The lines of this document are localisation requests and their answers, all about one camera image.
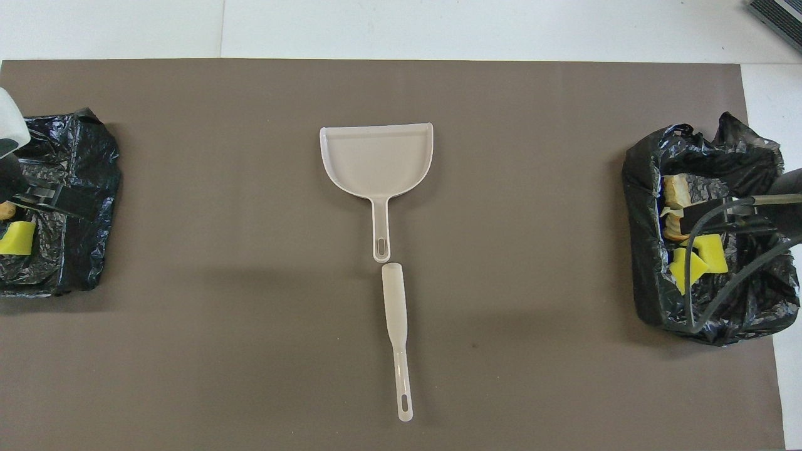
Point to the brown table mat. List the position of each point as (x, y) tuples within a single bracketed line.
[(376, 376)]

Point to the grey ribbed device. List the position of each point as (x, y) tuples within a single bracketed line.
[(783, 15)]

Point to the yellow sponge piece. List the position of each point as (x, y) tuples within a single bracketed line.
[(714, 254), (17, 239), (678, 269)]

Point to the beige plastic dustpan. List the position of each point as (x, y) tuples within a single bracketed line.
[(376, 156)]

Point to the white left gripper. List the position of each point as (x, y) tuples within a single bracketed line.
[(9, 122)]

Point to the striped croissant piece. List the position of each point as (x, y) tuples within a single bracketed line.
[(670, 230), (677, 190)]

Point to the brown fried nugget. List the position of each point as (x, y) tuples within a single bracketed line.
[(6, 212)]

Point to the black bag lined bin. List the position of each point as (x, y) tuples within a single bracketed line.
[(81, 156), (752, 307)]

